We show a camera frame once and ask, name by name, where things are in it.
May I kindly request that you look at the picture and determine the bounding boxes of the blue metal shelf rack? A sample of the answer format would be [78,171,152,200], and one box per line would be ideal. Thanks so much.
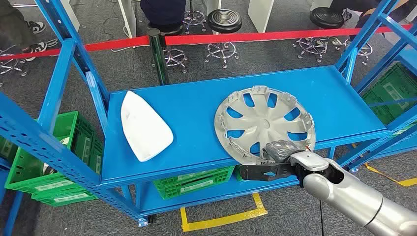
[355,13,417,160]
[0,0,417,229]

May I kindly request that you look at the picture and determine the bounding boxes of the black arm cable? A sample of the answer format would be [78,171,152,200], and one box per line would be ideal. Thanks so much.
[318,199,326,236]

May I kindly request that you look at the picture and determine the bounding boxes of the red barrier belt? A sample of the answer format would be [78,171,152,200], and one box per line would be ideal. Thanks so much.
[0,23,415,61]

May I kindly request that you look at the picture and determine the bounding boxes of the person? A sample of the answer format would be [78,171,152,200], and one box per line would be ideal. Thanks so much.
[0,0,48,62]
[329,0,417,31]
[140,0,187,28]

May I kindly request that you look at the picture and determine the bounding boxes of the white desk panel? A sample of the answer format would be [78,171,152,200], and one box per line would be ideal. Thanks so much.
[60,0,81,31]
[247,0,275,33]
[117,0,138,39]

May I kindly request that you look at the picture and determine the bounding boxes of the white plastic cover part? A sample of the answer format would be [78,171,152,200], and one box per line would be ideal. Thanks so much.
[120,90,174,163]

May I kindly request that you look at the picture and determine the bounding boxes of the black round stool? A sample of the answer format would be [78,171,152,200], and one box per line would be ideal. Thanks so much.
[292,7,345,63]
[147,23,189,74]
[204,8,243,69]

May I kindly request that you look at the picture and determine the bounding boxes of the silver wheel hubcap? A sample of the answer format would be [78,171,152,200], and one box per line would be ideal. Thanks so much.
[214,86,317,165]

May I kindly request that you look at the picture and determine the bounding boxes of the chrome stool base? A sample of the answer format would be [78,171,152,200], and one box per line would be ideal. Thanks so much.
[0,54,29,87]
[343,39,374,66]
[182,9,208,35]

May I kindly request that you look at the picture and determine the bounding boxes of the black stanchion post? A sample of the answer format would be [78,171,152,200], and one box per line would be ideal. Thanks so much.
[147,28,170,86]

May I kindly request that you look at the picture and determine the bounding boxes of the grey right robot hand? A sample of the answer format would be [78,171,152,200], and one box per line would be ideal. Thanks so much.
[262,140,305,164]

